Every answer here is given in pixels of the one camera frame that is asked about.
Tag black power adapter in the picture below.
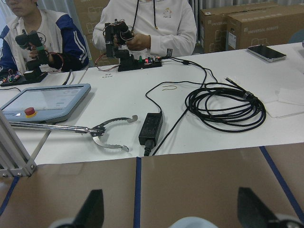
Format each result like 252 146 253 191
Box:
138 113 163 145

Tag person in blue jacket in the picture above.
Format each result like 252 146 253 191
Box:
0 0 89 73

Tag smartphone on table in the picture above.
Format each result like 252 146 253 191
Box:
247 45 286 62

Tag metal reacher grabber tool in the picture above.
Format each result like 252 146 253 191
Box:
10 115 138 152

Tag cardboard box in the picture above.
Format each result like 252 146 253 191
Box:
226 3 304 50
199 2 281 54

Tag coiled black cable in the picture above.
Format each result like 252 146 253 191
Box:
184 77 266 133

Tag light blue plastic cup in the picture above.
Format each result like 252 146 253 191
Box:
170 217 217 228

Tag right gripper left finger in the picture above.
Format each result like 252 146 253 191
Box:
72 189 104 228

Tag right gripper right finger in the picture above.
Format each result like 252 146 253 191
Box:
237 187 278 228

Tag black teleoperation controller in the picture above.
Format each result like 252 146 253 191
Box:
0 30 52 86
103 19 163 72

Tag blue teach pendant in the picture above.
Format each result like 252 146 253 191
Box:
0 84 91 123

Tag aluminium frame post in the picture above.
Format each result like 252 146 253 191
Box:
0 113 36 177

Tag person in white hoodie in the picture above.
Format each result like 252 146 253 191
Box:
93 0 197 58

